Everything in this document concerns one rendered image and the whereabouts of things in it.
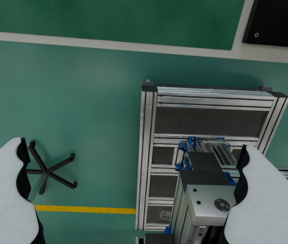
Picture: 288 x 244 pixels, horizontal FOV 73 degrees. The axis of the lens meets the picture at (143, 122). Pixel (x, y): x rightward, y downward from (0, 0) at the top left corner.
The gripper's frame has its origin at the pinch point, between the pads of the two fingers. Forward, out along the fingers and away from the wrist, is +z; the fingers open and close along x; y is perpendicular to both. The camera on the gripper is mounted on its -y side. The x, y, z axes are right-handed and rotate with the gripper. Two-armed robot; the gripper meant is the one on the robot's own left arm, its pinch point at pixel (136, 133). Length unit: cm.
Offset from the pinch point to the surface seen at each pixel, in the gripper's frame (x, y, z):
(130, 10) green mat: -2.2, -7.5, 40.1
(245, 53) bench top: 26.6, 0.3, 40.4
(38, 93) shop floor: -66, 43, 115
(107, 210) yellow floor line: -25, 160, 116
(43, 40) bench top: -22.9, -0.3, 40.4
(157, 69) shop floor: 12, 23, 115
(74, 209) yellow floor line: -57, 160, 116
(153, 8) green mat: 2.8, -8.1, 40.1
